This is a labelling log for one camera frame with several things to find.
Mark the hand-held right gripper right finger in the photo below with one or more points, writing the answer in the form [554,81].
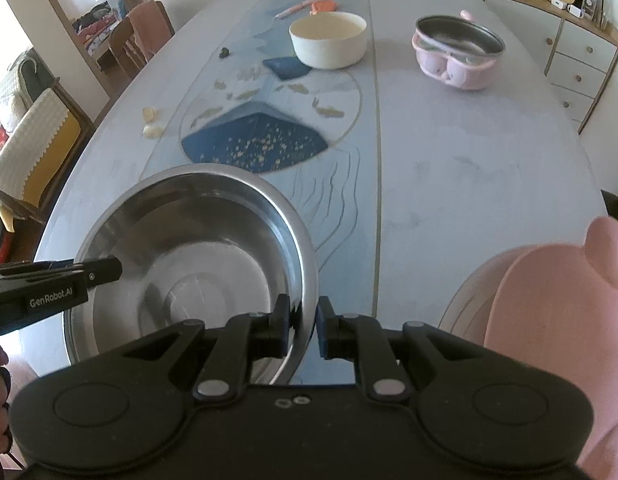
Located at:
[324,327]

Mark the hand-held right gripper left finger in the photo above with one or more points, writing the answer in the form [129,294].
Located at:
[284,325]

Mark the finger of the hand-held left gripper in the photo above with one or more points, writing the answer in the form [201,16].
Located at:
[105,270]
[34,266]

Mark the large steel bowl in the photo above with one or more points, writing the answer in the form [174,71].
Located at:
[189,240]

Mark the white round plate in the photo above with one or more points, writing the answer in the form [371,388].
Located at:
[464,310]

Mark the pink bear-shaped plate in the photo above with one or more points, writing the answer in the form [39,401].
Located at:
[549,320]

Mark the cream bowl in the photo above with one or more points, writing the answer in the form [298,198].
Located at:
[329,50]

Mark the pink steel-lined bowl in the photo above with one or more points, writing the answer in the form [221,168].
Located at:
[454,72]

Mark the blue printed table runner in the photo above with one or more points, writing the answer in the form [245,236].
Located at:
[339,210]

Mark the sofa with cream cover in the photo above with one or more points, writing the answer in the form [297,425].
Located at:
[34,145]

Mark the small cream lump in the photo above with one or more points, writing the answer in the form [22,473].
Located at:
[152,131]
[150,113]

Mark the wooden dining chair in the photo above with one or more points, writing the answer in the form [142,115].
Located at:
[121,42]

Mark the cluttered bed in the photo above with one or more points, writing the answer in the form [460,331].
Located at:
[96,27]

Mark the pink towel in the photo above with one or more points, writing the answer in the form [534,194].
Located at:
[149,27]

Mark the pink pen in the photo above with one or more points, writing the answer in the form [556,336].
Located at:
[294,7]

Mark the small orange toy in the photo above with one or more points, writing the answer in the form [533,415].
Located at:
[323,7]

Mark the white wooden sideboard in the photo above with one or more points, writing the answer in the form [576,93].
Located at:
[584,50]

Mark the clear acrylic stand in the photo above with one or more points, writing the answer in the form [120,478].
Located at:
[590,2]

